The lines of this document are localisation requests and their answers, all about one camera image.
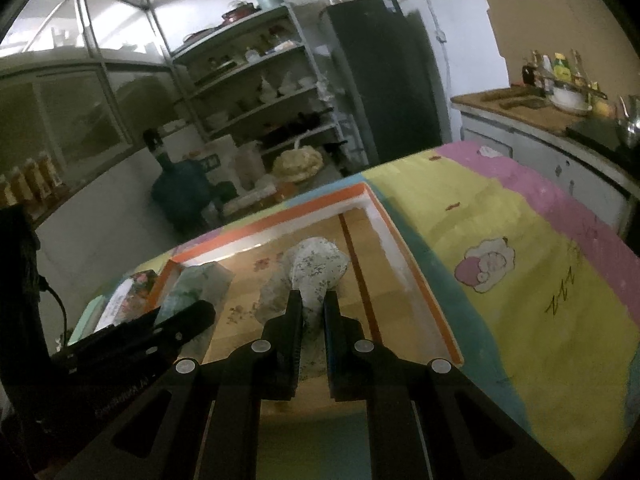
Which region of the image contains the kitchen counter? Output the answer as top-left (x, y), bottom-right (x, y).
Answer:
top-left (450, 88), bottom-right (639, 240)

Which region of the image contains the floral tissue pack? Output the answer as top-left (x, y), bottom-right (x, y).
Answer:
top-left (94, 270), bottom-right (157, 332)

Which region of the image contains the metal kettle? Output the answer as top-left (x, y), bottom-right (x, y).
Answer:
top-left (617, 94), bottom-right (640, 150)

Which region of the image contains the yellow green bottle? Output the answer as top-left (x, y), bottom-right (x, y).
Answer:
top-left (552, 52), bottom-right (573, 82)

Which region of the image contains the orange drink bottles row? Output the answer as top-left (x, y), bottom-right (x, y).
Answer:
top-left (1, 151), bottom-right (67, 208)

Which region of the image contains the white bowl on counter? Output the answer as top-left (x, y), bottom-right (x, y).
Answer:
top-left (549, 87), bottom-right (592, 116)

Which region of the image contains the white floral cloth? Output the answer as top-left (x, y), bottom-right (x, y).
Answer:
top-left (255, 236), bottom-right (349, 380)

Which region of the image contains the cardboard on wall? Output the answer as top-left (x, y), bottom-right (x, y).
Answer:
top-left (487, 0), bottom-right (639, 101)

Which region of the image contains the green tissue box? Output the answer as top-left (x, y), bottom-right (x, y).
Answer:
top-left (68, 295), bottom-right (107, 346)

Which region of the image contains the dark refrigerator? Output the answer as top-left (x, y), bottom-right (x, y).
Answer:
top-left (320, 0), bottom-right (442, 166)

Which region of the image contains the pale green towel pack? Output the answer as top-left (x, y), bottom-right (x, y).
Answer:
top-left (155, 261), bottom-right (234, 324)

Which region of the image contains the orange rimmed cardboard tray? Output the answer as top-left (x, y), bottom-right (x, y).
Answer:
top-left (146, 182), bottom-right (464, 366)

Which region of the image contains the metal shelf rack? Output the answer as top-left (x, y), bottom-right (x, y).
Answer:
top-left (171, 2), bottom-right (367, 174)

